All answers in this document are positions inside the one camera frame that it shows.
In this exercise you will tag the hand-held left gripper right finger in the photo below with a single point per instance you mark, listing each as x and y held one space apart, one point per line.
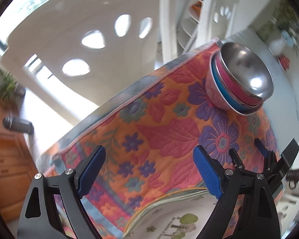
208 173

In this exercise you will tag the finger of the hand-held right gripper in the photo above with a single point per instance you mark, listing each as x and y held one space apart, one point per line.
263 149
236 159

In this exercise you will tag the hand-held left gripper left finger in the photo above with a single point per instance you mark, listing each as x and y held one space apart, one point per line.
92 170

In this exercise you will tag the white square flower plate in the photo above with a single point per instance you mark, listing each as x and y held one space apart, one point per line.
169 224

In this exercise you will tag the pink patterned bowl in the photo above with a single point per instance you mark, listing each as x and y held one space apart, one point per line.
213 92

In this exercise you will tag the pink steel bowl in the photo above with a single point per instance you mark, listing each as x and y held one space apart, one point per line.
246 69

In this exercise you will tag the printed paper sheet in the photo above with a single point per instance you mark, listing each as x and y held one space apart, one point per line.
289 209

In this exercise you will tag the orange floral quilted mat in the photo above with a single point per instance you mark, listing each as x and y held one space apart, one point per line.
164 134

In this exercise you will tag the wooden cabinet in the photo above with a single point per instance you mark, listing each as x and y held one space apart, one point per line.
7 169

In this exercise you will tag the dark grey cylindrical bottle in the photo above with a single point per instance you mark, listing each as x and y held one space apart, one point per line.
17 125

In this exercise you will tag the red blurred object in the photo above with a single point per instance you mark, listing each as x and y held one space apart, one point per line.
284 62

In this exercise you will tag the white blurred object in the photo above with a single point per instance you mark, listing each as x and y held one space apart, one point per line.
276 46

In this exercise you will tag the green potted plant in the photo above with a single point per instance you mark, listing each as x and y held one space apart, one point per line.
7 84

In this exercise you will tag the white chair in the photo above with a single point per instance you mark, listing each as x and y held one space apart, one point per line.
52 42
229 22

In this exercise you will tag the white corner shelf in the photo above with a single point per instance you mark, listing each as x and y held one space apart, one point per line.
186 27

